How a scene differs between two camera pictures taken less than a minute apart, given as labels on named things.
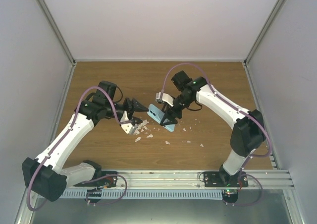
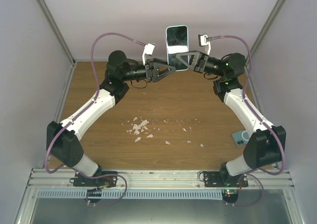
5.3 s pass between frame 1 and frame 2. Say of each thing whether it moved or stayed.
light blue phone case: moved
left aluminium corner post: stayed
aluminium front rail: stayed
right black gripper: moved
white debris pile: stayed
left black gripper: moved
